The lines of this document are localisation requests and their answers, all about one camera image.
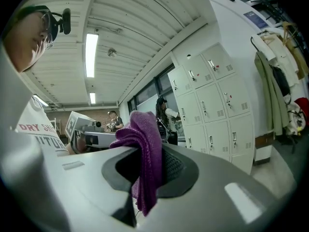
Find black hanging garment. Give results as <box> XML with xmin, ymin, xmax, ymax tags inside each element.
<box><xmin>271</xmin><ymin>65</ymin><xmax>292</xmax><ymax>98</ymax></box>

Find grey metal locker door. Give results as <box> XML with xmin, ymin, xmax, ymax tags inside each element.
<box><xmin>218</xmin><ymin>75</ymin><xmax>252</xmax><ymax>118</ymax></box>

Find person's head and neck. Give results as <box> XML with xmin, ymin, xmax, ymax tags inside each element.
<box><xmin>2</xmin><ymin>5</ymin><xmax>58</xmax><ymax>73</ymax></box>

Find purple knitted cloth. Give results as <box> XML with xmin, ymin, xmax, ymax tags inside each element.
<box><xmin>109</xmin><ymin>110</ymin><xmax>163</xmax><ymax>217</ymax></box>

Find black head-mounted camera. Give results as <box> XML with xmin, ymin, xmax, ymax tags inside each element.
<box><xmin>52</xmin><ymin>8</ymin><xmax>72</xmax><ymax>35</ymax></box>

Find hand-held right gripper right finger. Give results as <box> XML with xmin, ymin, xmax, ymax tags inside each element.
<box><xmin>138</xmin><ymin>143</ymin><xmax>288</xmax><ymax>232</ymax></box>

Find person's white printed T-shirt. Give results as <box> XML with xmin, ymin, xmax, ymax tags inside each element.
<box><xmin>0</xmin><ymin>44</ymin><xmax>73</xmax><ymax>232</ymax></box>

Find blue wall poster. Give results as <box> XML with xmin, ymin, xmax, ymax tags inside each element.
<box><xmin>243</xmin><ymin>11</ymin><xmax>267</xmax><ymax>29</ymax></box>

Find grey metal lockers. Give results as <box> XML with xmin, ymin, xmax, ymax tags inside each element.
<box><xmin>168</xmin><ymin>42</ymin><xmax>256</xmax><ymax>175</ymax></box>

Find cream hanging jacket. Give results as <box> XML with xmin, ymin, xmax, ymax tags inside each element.
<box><xmin>267</xmin><ymin>28</ymin><xmax>301</xmax><ymax>87</ymax></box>

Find olive green hanging coat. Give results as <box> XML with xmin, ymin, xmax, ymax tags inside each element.
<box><xmin>253</xmin><ymin>51</ymin><xmax>289</xmax><ymax>136</ymax></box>

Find person's glasses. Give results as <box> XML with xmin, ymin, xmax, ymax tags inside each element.
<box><xmin>41</xmin><ymin>11</ymin><xmax>55</xmax><ymax>50</ymax></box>

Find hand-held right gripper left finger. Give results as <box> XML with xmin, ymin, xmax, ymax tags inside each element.
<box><xmin>59</xmin><ymin>146</ymin><xmax>140</xmax><ymax>232</ymax></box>

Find red bag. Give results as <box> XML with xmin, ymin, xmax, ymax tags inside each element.
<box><xmin>293</xmin><ymin>97</ymin><xmax>309</xmax><ymax>130</ymax></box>

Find left hand-held gripper camera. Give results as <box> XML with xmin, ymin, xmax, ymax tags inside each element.
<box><xmin>82</xmin><ymin>119</ymin><xmax>102</xmax><ymax>131</ymax></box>

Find white bag with black straps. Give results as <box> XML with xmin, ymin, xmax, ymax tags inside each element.
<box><xmin>286</xmin><ymin>102</ymin><xmax>306</xmax><ymax>136</ymax></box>

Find black framed window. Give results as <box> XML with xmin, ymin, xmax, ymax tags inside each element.
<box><xmin>127</xmin><ymin>64</ymin><xmax>176</xmax><ymax>120</ymax></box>

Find tan hanging jacket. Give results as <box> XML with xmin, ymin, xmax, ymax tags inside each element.
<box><xmin>282</xmin><ymin>22</ymin><xmax>309</xmax><ymax>79</ymax></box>

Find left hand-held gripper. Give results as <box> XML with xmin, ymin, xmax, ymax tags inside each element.
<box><xmin>65</xmin><ymin>111</ymin><xmax>105</xmax><ymax>154</ymax></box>

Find white hanging shirt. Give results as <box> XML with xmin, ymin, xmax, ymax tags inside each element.
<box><xmin>251</xmin><ymin>34</ymin><xmax>276</xmax><ymax>60</ymax></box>

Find person's left hand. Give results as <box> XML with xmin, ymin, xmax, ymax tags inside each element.
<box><xmin>77</xmin><ymin>135</ymin><xmax>88</xmax><ymax>154</ymax></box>

